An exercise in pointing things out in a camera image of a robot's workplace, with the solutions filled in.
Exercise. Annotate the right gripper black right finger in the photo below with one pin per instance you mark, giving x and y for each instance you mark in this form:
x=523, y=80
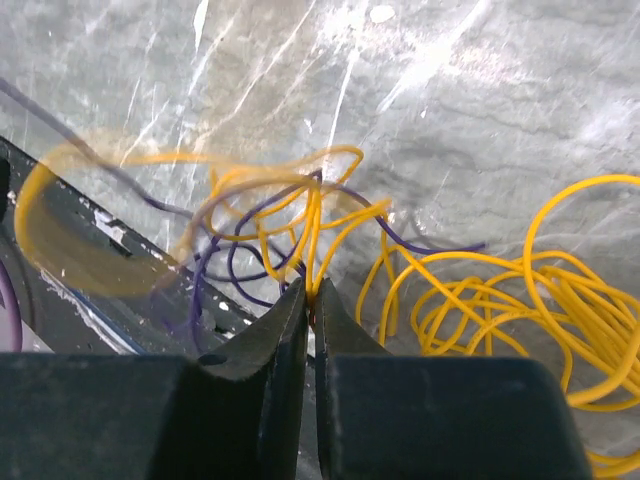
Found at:
x=336, y=332

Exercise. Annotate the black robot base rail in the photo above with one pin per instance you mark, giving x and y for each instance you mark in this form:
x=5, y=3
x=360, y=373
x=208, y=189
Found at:
x=86, y=282

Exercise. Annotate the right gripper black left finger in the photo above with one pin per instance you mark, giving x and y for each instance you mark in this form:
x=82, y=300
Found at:
x=257, y=397

